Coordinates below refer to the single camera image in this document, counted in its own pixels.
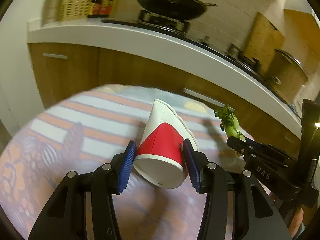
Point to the green vegetable stalk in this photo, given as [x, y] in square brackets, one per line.
[229, 123]

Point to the floral striped tablecloth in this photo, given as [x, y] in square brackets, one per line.
[85, 131]

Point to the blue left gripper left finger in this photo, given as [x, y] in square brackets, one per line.
[125, 165]

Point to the black gas stove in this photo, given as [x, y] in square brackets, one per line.
[181, 30]

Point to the wooden cutting board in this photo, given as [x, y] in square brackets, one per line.
[262, 42]

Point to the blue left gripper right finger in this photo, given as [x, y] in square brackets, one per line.
[193, 164]

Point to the cream plastic basket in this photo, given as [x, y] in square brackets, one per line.
[74, 9]

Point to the beige rice cooker pot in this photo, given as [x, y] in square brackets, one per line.
[286, 75]

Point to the black wok with lid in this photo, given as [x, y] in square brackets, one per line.
[181, 10]

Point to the red and white paper cup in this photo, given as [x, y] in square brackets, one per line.
[159, 159]

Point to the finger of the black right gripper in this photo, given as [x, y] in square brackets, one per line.
[240, 146]

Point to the dark soy sauce bottle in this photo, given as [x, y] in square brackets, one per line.
[94, 8]

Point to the silver thermos canister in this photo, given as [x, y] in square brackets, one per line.
[50, 11]

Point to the brown wooden cabinet doors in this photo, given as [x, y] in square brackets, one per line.
[62, 70]

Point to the red-label sauce bottle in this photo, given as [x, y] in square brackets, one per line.
[107, 0]

